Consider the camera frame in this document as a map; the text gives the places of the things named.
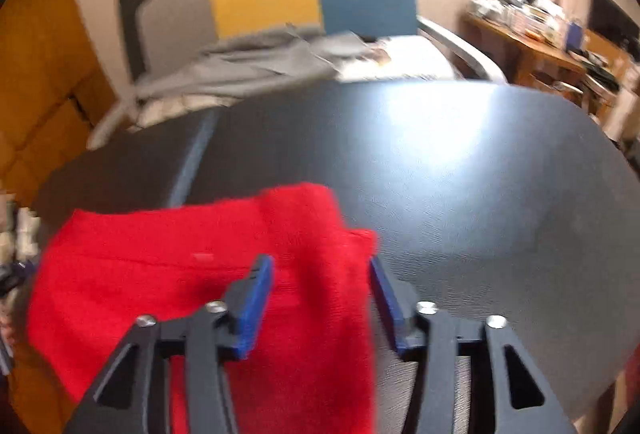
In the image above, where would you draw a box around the wooden wardrobe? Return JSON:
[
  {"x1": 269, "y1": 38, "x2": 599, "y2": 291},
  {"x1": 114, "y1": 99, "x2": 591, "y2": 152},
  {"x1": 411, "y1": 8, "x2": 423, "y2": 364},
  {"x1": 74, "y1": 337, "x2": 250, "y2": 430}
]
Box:
[{"x1": 0, "y1": 0, "x2": 121, "y2": 205}]

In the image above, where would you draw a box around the red knit sweater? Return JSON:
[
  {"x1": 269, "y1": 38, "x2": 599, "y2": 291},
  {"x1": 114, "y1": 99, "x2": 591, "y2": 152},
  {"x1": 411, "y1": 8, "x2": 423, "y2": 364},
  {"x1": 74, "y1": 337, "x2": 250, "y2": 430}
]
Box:
[{"x1": 26, "y1": 182, "x2": 378, "y2": 434}]

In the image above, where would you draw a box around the black monitor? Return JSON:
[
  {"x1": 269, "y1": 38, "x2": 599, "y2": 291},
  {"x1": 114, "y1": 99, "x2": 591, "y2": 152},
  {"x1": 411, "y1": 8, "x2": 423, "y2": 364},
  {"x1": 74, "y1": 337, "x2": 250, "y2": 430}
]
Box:
[{"x1": 589, "y1": 0, "x2": 640, "y2": 47}]

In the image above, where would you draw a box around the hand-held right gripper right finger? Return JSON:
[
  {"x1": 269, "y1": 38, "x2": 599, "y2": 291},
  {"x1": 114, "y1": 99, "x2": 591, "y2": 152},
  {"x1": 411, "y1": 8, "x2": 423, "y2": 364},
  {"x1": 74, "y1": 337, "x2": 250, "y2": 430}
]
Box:
[{"x1": 369, "y1": 259, "x2": 578, "y2": 434}]

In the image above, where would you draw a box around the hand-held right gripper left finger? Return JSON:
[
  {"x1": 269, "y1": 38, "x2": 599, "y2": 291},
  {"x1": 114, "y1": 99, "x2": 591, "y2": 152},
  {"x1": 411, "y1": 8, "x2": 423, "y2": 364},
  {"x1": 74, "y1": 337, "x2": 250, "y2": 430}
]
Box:
[{"x1": 65, "y1": 255, "x2": 275, "y2": 434}]

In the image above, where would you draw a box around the grey garment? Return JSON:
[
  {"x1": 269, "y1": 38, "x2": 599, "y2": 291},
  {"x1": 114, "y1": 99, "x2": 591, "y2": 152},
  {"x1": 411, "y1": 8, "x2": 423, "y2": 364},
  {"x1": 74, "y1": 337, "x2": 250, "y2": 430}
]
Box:
[{"x1": 132, "y1": 26, "x2": 371, "y2": 104}]

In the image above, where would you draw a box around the wooden desk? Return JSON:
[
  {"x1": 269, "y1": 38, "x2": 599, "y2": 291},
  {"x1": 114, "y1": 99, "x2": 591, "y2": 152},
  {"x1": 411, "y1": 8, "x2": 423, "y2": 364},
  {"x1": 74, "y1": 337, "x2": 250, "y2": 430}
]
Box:
[{"x1": 582, "y1": 28, "x2": 640, "y2": 84}]

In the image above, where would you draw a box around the wooden side table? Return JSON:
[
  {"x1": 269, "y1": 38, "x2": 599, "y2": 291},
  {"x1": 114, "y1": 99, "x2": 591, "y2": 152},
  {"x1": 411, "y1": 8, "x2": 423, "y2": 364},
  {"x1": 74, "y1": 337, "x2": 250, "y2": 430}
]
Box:
[{"x1": 460, "y1": 8, "x2": 588, "y2": 99}]

